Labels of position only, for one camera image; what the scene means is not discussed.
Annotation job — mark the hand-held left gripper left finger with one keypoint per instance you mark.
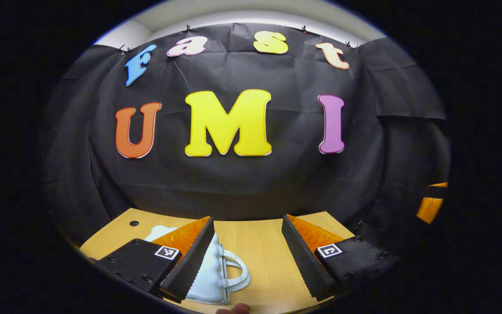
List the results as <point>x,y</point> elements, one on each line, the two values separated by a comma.
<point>194,261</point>

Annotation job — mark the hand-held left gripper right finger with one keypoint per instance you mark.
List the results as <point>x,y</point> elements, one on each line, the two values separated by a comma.
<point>303,261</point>

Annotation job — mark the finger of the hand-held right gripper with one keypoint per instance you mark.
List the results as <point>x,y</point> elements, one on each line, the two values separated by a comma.
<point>437,192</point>
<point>429,209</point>

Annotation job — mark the black backdrop cloth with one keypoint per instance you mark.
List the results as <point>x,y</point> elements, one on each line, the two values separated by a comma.
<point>277,183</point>

